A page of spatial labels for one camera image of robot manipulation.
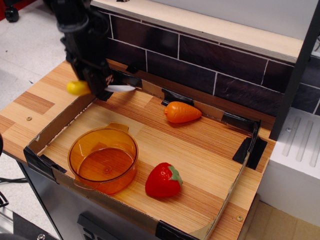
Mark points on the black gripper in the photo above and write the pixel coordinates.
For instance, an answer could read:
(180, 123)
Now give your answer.
(85, 51)

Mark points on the yellow handled white toy knife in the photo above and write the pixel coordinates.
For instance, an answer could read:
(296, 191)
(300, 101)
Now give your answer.
(81, 88)

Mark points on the orange transparent plastic pot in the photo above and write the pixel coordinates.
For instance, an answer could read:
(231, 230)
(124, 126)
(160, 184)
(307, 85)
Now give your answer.
(104, 159)

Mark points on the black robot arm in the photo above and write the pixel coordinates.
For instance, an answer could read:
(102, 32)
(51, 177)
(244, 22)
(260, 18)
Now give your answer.
(72, 11)

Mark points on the cardboard fence with black tape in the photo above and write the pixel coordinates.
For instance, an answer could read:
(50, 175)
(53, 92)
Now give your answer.
(209, 153)

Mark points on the orange toy carrot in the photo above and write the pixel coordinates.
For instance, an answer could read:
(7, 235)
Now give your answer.
(180, 112)

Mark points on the black caster wheel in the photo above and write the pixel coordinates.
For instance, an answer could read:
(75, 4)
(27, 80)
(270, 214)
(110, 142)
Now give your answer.
(11, 14)

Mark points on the red toy strawberry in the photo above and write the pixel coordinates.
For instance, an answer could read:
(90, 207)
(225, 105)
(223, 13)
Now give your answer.
(163, 181)

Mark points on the light wooden shelf ledge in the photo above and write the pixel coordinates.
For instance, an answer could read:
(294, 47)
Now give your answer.
(232, 34)

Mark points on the white ribbed sink block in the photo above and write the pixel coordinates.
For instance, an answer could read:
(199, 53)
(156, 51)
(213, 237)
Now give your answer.
(291, 181)

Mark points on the dark vertical metal post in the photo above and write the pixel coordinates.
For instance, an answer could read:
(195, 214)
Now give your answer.
(297, 73)

